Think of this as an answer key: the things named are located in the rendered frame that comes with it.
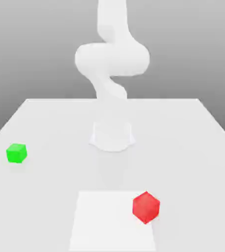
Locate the small red cube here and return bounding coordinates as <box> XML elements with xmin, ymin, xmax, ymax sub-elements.
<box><xmin>132</xmin><ymin>191</ymin><xmax>161</xmax><ymax>225</ymax></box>

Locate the small green cube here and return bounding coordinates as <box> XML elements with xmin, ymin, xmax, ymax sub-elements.
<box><xmin>5</xmin><ymin>143</ymin><xmax>28</xmax><ymax>164</ymax></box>

